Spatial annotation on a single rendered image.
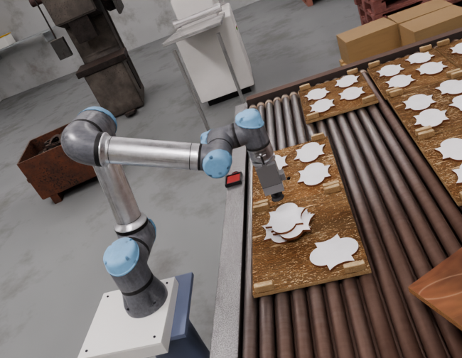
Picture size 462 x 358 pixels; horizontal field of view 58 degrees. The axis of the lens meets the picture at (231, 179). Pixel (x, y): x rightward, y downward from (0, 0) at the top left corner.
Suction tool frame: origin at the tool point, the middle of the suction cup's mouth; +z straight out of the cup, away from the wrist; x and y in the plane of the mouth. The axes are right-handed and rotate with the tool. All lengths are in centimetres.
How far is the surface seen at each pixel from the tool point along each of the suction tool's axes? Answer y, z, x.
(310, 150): 44.6, 12.5, -16.4
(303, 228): -7.2, 9.5, -5.1
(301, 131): 70, 15, -16
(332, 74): 121, 13, -43
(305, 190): 18.5, 13.5, -9.0
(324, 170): 26.6, 12.5, -18.5
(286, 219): -1.4, 8.5, -0.4
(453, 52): 93, 12, -98
